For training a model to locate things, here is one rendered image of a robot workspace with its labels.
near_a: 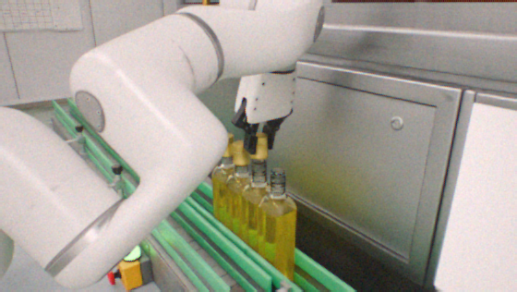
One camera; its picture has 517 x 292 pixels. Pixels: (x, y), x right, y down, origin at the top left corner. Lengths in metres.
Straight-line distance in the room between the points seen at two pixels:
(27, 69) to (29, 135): 6.09
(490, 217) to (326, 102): 0.34
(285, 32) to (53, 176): 0.27
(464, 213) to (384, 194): 0.14
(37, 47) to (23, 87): 0.62
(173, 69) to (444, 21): 0.41
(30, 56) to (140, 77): 6.12
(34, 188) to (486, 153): 0.52
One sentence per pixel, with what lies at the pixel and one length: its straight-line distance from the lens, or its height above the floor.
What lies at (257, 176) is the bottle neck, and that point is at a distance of 0.71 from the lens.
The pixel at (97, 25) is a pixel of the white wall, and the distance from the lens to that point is 6.56.
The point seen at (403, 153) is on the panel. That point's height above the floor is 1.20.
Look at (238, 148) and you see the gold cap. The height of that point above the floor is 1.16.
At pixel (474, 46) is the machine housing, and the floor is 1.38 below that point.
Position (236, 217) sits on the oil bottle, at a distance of 0.79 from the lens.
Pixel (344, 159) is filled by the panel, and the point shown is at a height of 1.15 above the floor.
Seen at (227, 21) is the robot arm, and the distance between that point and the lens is 0.40.
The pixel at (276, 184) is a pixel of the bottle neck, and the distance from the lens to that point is 0.67.
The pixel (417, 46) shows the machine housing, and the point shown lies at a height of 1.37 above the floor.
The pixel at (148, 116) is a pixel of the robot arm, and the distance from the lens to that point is 0.30.
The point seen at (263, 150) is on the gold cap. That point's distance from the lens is 0.69.
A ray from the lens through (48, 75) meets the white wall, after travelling 6.48.
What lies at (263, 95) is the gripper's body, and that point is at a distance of 0.61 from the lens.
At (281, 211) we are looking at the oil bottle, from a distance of 0.68.
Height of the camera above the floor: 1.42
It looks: 21 degrees down
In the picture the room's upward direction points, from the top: straight up
